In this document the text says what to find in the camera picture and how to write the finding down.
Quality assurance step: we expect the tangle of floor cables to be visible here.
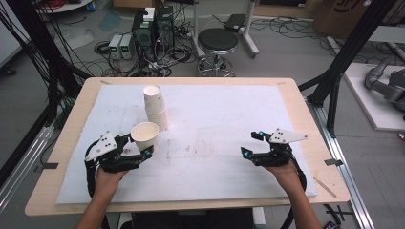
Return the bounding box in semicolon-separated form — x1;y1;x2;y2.
83;18;200;78

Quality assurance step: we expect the person's right hand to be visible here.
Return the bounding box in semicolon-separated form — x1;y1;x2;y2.
264;161;305;194

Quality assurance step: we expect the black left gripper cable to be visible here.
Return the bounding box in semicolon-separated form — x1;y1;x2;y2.
83;139;99;198

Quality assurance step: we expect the white floral paper cup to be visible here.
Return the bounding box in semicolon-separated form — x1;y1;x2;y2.
130;121;160;153

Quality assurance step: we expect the thin wooden stick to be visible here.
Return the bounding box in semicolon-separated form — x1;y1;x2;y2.
313;177;338;199

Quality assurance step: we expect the black metal frame stand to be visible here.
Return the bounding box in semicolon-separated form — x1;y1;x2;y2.
298;0;399;138
0;0;94;128

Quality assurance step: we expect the flat black device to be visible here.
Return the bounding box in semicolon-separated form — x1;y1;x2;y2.
224;13;248;33

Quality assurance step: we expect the grey power supply unit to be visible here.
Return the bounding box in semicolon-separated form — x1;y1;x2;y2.
119;33;136;61
108;33;124;60

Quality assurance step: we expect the wooden desk with white legs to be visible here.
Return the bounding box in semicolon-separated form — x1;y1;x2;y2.
190;0;261;59

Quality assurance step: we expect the stack of paper cups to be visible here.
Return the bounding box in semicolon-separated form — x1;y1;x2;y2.
142;84;171;132

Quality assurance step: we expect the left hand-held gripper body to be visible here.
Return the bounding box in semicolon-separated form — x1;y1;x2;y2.
84;131;144;174

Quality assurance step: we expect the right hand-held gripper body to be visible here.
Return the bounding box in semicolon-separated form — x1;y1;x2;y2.
252;128;309;167

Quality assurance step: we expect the large brown cardboard box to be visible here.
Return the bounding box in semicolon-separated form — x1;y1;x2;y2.
312;0;398;40

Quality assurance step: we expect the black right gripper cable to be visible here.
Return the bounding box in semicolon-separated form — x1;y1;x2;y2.
280;152;309;229

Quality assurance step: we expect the black round stool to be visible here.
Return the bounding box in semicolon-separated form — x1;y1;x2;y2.
195;28;240;78

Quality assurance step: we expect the white foam table mat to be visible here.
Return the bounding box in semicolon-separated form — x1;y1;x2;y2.
55;84;319;205

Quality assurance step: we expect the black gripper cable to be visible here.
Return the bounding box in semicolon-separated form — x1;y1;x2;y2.
83;139;99;198
280;152;309;229

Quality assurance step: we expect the white floor platform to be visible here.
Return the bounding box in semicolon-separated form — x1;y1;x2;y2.
343;61;405;133

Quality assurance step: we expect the black computer tower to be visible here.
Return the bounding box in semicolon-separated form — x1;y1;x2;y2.
155;5;176;52
132;10;158;62

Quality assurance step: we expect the small white box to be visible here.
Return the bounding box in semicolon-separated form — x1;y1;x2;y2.
142;7;157;23

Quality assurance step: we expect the person's left hand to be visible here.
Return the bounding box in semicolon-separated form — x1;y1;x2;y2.
95;168;129;195

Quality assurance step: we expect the aluminium floor rail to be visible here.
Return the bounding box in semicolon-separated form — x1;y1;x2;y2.
306;97;376;229
0;124;55;213

